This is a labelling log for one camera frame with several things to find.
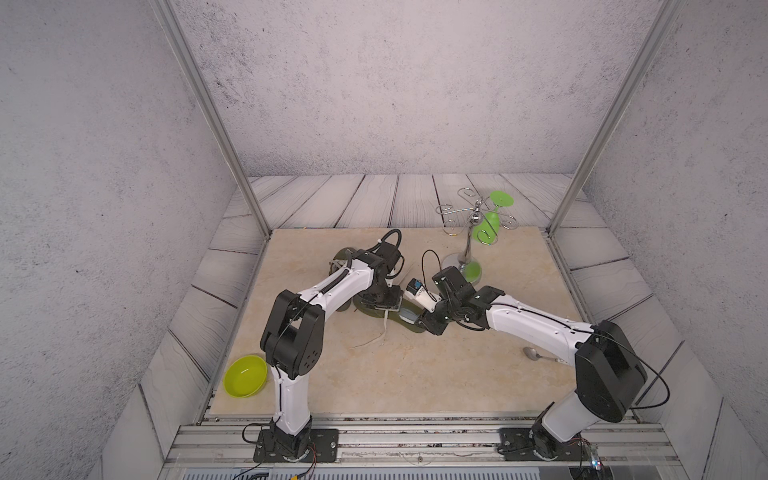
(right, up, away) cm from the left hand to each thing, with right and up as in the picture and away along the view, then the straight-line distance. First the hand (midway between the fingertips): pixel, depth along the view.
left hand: (396, 308), depth 90 cm
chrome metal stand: (+22, +28, -3) cm, 35 cm away
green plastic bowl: (-42, -18, -5) cm, 46 cm away
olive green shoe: (-10, 0, +1) cm, 10 cm away
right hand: (+7, -1, -5) cm, 9 cm away
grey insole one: (+4, -2, -1) cm, 4 cm away
